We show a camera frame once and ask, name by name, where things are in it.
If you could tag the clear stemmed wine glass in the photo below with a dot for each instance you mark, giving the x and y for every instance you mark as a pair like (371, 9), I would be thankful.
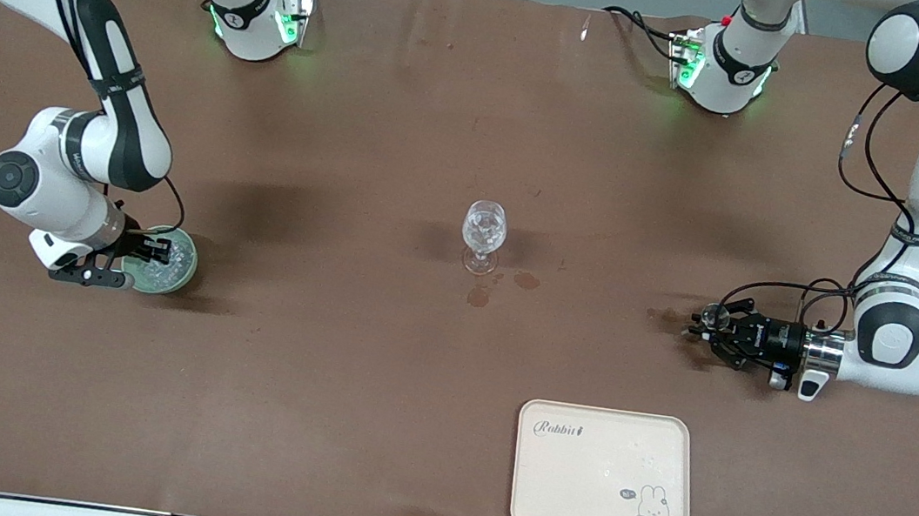
(485, 226)

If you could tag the steel double jigger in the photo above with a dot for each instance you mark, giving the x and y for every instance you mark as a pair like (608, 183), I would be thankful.
(716, 314)

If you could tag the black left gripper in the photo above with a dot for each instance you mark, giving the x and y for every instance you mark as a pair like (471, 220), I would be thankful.
(776, 337)

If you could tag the clear ice cubes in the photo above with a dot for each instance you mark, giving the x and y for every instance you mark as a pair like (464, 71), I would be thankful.
(179, 259)

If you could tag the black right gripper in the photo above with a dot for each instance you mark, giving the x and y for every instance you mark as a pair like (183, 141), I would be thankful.
(132, 239)

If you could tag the green ceramic bowl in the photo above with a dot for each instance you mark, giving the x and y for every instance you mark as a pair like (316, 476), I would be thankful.
(181, 276)

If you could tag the brown table mat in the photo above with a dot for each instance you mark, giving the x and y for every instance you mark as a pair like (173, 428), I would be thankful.
(350, 148)

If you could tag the cream rabbit print tray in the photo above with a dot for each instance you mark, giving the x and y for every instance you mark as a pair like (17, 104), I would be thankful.
(572, 482)

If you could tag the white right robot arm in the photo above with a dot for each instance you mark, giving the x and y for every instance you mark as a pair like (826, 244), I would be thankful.
(38, 189)

